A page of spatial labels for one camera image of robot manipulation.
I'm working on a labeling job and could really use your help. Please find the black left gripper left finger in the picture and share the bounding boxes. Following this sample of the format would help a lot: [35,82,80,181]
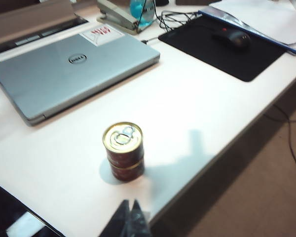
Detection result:
[105,199,131,237]

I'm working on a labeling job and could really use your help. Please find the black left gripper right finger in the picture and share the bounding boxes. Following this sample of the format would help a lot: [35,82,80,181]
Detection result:
[128,199,151,237]

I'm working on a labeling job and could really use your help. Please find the red tomato can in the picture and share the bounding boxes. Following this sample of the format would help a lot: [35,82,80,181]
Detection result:
[108,157,146,183]
[102,121,145,165]

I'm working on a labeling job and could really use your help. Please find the black smartphone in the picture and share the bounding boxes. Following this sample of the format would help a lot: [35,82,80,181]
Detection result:
[0,181,65,237]

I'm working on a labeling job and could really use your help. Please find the silver closed laptop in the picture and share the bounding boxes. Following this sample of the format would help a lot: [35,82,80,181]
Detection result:
[0,32,161,127]

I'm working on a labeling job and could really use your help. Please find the black mouse pad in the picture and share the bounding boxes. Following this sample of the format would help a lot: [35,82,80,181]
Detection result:
[158,15,287,83]

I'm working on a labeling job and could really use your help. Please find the black computer mouse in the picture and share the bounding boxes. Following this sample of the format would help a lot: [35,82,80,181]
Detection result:
[213,28,252,49]

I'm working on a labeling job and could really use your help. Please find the beige stapler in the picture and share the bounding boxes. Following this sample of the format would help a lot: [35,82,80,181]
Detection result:
[96,0,139,36]

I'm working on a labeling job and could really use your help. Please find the blue hand sanitizer bottle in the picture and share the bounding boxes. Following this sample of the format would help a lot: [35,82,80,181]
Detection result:
[129,0,157,28]

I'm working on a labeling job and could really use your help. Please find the beige cardboard box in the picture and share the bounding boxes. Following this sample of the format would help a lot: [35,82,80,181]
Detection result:
[0,0,90,55]

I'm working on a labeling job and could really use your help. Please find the blue document folder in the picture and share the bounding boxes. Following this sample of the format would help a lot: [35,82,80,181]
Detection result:
[198,9,296,56]

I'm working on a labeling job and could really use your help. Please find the white paper sheets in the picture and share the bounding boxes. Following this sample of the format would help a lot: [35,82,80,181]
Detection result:
[209,0,296,45]

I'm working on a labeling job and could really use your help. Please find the black floor cable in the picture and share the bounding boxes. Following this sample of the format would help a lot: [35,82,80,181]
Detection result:
[270,104,296,191]

